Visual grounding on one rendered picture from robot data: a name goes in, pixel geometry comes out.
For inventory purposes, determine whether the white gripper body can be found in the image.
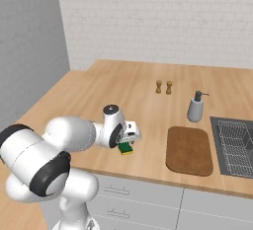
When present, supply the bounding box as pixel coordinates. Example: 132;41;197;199
123;125;142;144

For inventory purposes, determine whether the green and yellow sponge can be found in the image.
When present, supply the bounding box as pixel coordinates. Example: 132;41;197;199
118;141;134;156

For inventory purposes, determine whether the brown wooden cutting board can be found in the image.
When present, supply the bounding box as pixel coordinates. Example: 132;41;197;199
165;125;214;178

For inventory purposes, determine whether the grey drawer front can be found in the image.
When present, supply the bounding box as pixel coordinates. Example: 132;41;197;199
87;193;181;230
94;174;185;211
93;214;172;230

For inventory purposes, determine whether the grey soap dispenser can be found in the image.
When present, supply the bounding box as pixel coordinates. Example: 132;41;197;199
186;90;211;123

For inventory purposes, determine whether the grey sink basin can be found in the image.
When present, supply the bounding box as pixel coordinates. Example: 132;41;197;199
210;115;253;180

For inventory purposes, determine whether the grey drawer handle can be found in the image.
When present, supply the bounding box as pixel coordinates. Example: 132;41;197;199
103;184;130;196
106;207;129;219

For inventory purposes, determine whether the wire dish rack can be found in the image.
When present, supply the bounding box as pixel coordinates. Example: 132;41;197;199
216;119;253;178

